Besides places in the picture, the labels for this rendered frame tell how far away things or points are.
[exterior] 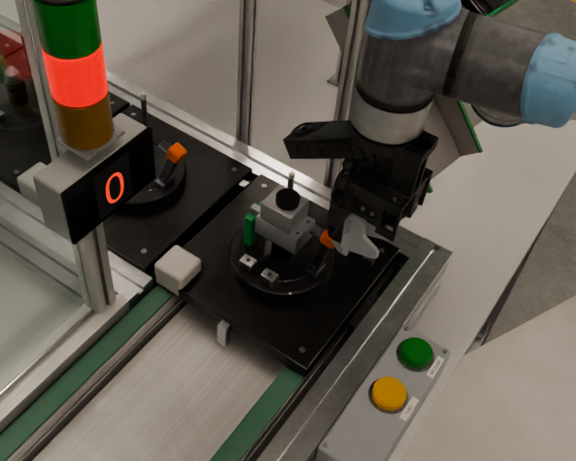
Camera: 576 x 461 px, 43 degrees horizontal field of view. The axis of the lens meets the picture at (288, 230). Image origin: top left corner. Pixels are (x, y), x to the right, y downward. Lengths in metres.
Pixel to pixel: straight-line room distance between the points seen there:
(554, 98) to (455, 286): 0.55
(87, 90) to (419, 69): 0.29
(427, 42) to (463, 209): 0.65
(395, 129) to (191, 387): 0.43
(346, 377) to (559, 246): 1.69
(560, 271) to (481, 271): 1.28
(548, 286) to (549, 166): 1.03
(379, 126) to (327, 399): 0.35
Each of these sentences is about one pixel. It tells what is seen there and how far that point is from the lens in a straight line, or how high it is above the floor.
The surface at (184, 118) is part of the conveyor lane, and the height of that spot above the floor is 0.96.
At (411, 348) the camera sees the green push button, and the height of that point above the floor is 0.97.
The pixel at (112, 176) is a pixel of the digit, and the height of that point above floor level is 1.22.
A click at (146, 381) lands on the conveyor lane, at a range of 0.94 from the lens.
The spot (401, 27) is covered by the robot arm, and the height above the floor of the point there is 1.40.
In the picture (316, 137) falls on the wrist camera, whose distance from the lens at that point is 0.78.
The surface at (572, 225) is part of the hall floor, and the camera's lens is 2.60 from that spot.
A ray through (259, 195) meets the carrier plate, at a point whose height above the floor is 0.97.
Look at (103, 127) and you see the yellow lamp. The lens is 0.69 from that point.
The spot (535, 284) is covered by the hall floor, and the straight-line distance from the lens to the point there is 2.37.
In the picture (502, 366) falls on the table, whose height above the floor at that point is 0.86.
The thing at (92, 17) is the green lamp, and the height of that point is 1.39.
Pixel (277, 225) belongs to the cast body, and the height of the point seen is 1.06.
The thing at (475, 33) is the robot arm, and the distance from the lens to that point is 0.64.
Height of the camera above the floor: 1.73
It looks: 49 degrees down
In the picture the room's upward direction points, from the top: 7 degrees clockwise
